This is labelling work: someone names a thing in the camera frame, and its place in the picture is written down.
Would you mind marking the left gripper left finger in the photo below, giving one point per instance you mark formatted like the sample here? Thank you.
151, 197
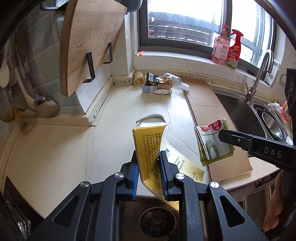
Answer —
91, 211

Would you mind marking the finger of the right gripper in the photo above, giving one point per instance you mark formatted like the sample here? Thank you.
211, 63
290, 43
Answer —
235, 138

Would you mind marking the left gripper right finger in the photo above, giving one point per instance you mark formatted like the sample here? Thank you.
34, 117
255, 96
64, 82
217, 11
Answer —
207, 211

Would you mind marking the green white snack packet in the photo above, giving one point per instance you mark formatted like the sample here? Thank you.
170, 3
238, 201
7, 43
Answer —
211, 149

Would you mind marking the clear plastic bottle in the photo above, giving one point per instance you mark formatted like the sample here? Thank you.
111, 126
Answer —
177, 82

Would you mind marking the yellow paper box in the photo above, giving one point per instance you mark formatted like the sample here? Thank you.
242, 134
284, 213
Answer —
149, 140

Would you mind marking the loofah sponge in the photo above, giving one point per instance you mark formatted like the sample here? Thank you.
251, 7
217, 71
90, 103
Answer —
139, 78

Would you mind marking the blue white carton box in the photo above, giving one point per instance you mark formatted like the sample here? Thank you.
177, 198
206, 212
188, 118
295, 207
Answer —
149, 88

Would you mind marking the steel kitchen sink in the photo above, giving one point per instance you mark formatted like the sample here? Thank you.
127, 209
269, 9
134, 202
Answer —
255, 118

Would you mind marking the steel kitchen faucet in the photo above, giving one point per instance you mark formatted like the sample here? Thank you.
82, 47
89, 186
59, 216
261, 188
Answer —
266, 66

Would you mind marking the round trash bin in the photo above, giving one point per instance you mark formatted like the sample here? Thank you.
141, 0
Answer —
158, 222

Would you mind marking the person right hand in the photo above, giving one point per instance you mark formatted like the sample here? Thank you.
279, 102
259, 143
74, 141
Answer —
271, 219

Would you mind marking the pink cloth by sink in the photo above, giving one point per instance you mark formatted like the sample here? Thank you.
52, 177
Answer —
281, 111

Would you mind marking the brown cardboard sheet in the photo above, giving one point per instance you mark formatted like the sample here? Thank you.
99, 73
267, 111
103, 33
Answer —
209, 111

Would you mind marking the red spray bottle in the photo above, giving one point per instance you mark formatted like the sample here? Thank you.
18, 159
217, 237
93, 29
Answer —
234, 51

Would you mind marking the pink soap refill pouch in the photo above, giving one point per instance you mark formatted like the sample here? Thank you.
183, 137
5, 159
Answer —
221, 46

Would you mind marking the crumpled beige wrapper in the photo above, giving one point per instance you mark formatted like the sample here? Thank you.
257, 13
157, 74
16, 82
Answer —
165, 82

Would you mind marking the dark green small box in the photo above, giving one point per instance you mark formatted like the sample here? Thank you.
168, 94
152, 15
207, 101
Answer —
152, 79

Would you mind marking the white spatula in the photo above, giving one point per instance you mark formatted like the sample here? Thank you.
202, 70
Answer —
4, 74

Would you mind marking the wooden cutting board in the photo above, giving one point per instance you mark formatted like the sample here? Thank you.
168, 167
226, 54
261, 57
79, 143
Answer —
88, 27

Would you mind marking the window frame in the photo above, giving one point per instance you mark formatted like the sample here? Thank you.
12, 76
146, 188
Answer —
190, 27

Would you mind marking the black rack bracket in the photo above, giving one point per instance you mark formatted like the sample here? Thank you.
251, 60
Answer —
110, 52
91, 68

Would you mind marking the black rack bracket rear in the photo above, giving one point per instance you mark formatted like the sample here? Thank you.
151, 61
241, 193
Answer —
110, 52

